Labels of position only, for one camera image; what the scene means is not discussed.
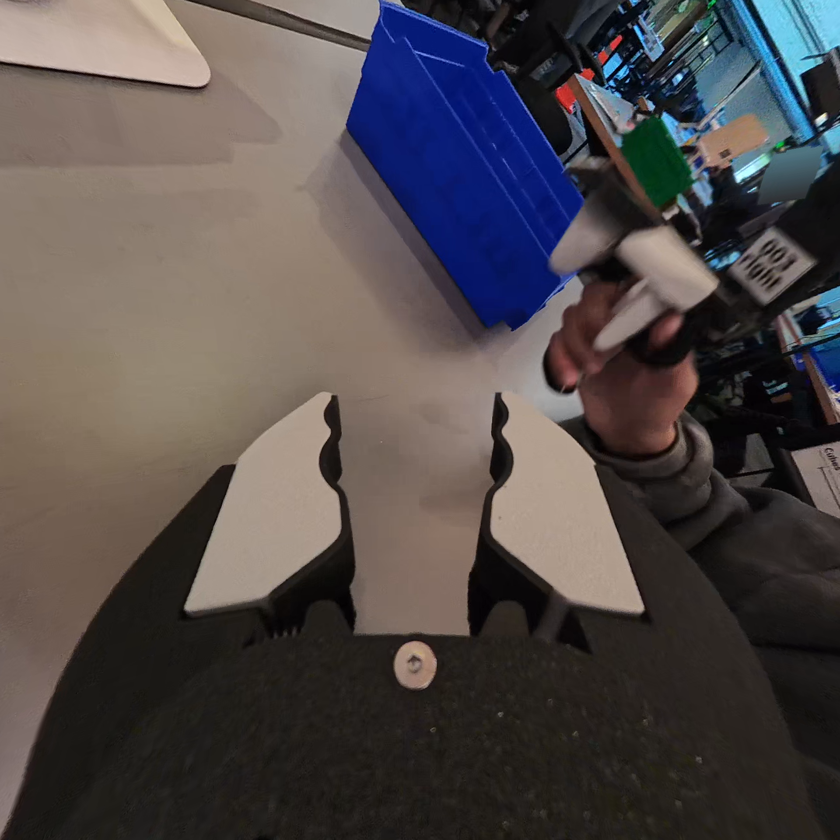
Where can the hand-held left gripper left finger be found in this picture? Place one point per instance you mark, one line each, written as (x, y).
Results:
(275, 518)

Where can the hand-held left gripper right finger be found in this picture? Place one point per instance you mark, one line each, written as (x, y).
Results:
(558, 518)

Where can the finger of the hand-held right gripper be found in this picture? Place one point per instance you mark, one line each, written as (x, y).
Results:
(669, 269)
(587, 239)

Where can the blue plastic bin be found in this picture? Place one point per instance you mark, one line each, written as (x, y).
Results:
(459, 184)

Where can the person's right forearm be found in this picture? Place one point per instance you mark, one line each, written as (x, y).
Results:
(722, 525)

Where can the person's right hand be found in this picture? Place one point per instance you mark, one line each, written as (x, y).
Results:
(623, 400)

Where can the printed paper sheet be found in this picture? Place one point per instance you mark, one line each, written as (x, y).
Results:
(820, 479)

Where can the person's body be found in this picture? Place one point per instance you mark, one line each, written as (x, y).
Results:
(807, 722)

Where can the white stand with wooden board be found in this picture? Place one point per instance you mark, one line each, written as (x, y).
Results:
(98, 39)

